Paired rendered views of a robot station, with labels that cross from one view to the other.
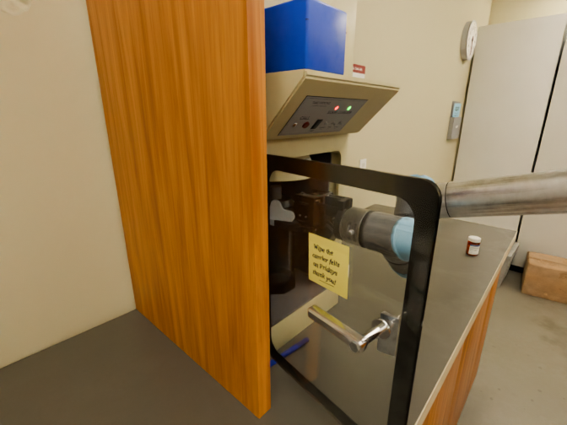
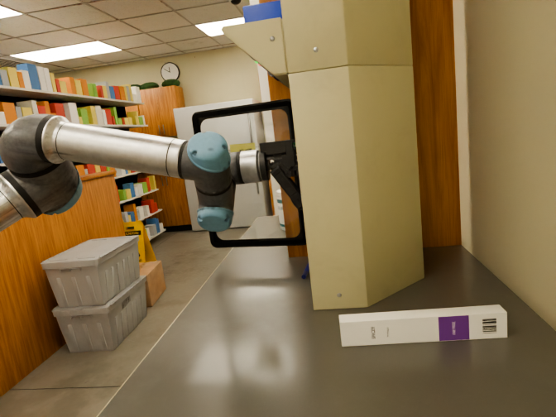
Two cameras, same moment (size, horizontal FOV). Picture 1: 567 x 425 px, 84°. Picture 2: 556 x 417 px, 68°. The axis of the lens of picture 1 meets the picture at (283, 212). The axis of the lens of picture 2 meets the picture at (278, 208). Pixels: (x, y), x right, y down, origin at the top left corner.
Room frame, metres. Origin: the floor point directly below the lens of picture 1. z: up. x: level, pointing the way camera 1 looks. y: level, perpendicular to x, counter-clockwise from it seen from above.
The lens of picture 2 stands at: (1.40, -0.63, 1.31)
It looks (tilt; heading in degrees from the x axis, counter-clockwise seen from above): 10 degrees down; 147
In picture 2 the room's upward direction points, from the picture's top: 7 degrees counter-clockwise
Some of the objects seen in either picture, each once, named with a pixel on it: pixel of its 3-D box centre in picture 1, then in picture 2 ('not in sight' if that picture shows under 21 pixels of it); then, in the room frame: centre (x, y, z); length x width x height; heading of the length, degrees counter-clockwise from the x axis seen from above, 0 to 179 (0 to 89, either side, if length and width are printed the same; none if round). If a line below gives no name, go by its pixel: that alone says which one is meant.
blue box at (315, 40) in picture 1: (301, 44); (268, 28); (0.54, -0.03, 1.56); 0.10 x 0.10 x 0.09; 48
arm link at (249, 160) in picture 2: not in sight; (253, 165); (0.59, -0.15, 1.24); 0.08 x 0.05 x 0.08; 138
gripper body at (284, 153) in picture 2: not in sight; (287, 159); (0.65, -0.09, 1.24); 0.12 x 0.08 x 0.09; 48
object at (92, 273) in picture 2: not in sight; (98, 269); (-1.70, -0.18, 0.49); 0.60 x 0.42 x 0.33; 138
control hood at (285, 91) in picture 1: (333, 109); (267, 63); (0.62, -0.09, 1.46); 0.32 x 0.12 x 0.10; 138
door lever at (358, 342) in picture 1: (345, 322); not in sight; (0.34, -0.08, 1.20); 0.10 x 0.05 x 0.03; 39
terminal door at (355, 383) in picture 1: (321, 296); (250, 178); (0.41, -0.06, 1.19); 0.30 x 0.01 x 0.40; 39
